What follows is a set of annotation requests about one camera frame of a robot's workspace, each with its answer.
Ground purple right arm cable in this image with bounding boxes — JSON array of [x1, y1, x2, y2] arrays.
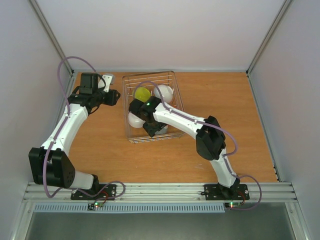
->
[[129, 81, 263, 211]]

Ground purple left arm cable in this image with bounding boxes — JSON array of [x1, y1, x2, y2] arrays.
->
[[43, 56, 127, 201]]

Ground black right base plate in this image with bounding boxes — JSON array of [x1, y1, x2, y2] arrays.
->
[[201, 184, 250, 201]]

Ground grey speckled bowl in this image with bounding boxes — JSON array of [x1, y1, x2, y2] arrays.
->
[[155, 125, 169, 136]]

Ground green white bowl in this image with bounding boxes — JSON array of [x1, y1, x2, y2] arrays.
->
[[133, 86, 151, 103]]

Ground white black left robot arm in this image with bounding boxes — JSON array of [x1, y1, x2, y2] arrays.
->
[[28, 72, 121, 199]]

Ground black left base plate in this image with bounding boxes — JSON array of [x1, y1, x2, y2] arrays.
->
[[70, 184, 117, 201]]

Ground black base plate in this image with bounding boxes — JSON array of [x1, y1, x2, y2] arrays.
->
[[70, 184, 117, 201], [201, 184, 250, 201]]

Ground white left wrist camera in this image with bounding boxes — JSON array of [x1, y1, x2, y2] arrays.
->
[[98, 73, 116, 93]]

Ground small circuit board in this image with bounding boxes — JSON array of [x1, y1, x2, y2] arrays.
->
[[87, 202, 104, 211], [224, 201, 242, 209]]

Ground grey slotted cable duct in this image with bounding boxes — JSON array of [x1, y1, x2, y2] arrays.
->
[[33, 203, 225, 214]]

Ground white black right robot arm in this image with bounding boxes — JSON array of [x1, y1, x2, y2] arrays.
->
[[128, 96, 240, 200]]

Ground silver wire dish rack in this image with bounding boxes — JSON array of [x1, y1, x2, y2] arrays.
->
[[121, 70, 185, 144]]

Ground right small circuit board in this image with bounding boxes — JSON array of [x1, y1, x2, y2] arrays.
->
[[224, 201, 242, 209]]

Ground left small circuit board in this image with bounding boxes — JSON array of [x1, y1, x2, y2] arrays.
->
[[87, 202, 104, 211]]

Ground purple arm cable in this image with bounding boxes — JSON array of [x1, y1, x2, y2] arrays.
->
[[43, 56, 127, 201], [129, 81, 263, 211]]

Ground white ceramic bowl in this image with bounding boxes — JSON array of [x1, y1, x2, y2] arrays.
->
[[153, 84, 174, 104]]

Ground aluminium front rail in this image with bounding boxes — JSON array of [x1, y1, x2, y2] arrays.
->
[[22, 182, 298, 203]]

